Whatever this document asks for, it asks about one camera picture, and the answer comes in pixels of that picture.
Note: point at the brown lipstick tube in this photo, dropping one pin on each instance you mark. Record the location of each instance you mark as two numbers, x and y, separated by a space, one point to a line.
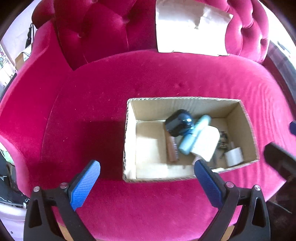
172 149

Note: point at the beige paper sheet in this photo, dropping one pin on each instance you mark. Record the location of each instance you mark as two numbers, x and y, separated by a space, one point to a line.
191 27

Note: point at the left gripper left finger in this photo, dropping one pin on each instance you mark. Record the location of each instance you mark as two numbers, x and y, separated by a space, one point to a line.
40 221

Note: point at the cardboard box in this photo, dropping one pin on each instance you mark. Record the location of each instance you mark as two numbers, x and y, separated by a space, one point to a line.
145 153

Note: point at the metal keychain bunch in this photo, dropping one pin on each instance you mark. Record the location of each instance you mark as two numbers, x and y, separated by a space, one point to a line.
223 146

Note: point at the light blue cosmetic tube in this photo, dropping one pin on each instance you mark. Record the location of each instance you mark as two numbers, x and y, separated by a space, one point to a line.
189 139

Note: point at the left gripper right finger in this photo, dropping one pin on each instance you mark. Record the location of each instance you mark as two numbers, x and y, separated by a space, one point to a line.
253 222

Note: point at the dark blue round ball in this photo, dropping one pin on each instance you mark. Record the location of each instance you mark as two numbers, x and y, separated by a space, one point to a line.
179 123

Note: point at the white power adapter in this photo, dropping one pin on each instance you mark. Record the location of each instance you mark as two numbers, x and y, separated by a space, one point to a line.
206 143

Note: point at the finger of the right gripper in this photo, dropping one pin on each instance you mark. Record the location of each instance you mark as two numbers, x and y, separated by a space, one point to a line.
292 128
280 160

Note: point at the red velvet sofa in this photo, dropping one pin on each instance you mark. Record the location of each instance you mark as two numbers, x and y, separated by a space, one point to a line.
67 106

